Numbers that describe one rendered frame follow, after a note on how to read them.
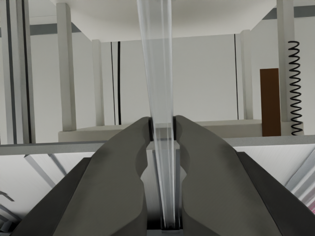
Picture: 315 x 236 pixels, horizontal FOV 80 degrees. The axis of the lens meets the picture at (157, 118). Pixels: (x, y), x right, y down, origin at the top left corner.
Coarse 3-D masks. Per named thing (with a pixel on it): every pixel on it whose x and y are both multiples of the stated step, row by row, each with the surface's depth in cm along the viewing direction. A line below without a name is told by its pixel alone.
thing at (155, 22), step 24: (144, 0) 7; (168, 0) 7; (144, 24) 8; (168, 24) 8; (144, 48) 9; (168, 48) 9; (168, 72) 10; (168, 96) 11; (168, 120) 12; (168, 144) 13; (168, 168) 16; (168, 192) 19; (168, 216) 23
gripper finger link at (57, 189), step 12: (84, 168) 8; (60, 180) 8; (72, 180) 7; (48, 192) 7; (60, 192) 7; (72, 192) 7; (48, 204) 7; (60, 204) 7; (36, 216) 6; (48, 216) 6; (60, 216) 6; (24, 228) 6; (36, 228) 6; (48, 228) 6
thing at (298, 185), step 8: (312, 152) 16; (312, 160) 16; (304, 168) 17; (312, 168) 16; (296, 176) 18; (304, 176) 17; (312, 176) 16; (288, 184) 19; (296, 184) 18; (304, 184) 17; (312, 184) 17; (296, 192) 18; (304, 192) 18; (312, 192) 18; (304, 200) 20; (312, 200) 20; (312, 208) 21
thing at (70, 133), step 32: (288, 0) 53; (64, 32) 56; (288, 32) 53; (64, 64) 56; (96, 64) 83; (288, 64) 53; (64, 96) 56; (96, 96) 83; (288, 96) 53; (64, 128) 56; (96, 128) 64; (224, 128) 53; (256, 128) 53; (288, 128) 52
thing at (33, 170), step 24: (24, 144) 23; (48, 144) 22; (72, 144) 17; (96, 144) 17; (240, 144) 16; (264, 144) 15; (288, 144) 15; (312, 144) 15; (0, 168) 18; (24, 168) 18; (48, 168) 18; (72, 168) 18; (264, 168) 18; (288, 168) 18; (0, 192) 21; (24, 192) 21; (0, 216) 26; (24, 216) 26
